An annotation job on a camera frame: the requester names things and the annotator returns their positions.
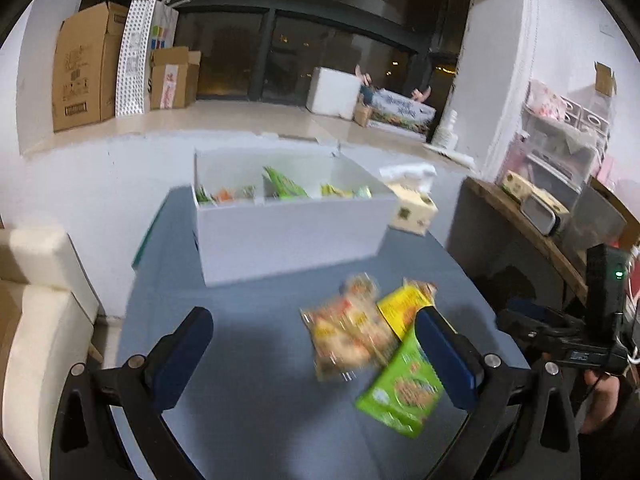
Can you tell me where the green snack bag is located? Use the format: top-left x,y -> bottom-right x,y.
356,326 -> 445,439
264,166 -> 309,200

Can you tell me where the yellow snack bag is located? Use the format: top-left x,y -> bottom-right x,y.
378,278 -> 437,340

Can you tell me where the orange corn cake snack bag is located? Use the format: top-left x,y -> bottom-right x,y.
300,273 -> 398,380

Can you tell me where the person's right hand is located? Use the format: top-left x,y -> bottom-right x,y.
580,370 -> 620,434

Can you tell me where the round wooden side table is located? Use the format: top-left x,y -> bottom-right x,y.
447,174 -> 591,306

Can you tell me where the cream sofa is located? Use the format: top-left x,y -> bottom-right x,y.
1,229 -> 100,479

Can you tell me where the beige tissue box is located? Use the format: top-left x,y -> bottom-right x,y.
380,162 -> 438,236

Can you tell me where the white open storage box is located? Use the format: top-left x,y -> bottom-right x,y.
192,144 -> 398,286

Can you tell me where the white plastic drawer shelf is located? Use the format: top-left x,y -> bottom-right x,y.
496,79 -> 615,209

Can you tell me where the white bottle on ledge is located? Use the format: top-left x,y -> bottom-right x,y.
432,110 -> 458,151

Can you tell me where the printed landscape carton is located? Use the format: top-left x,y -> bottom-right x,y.
358,86 -> 436,142

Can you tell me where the small open cardboard box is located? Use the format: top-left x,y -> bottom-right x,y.
150,47 -> 202,110

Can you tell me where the white foam box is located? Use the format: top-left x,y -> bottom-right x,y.
306,67 -> 361,122

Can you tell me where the tall brown cardboard box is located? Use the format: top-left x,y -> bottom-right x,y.
52,2 -> 128,132

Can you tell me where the white dotted paper bag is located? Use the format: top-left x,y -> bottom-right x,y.
115,0 -> 192,117

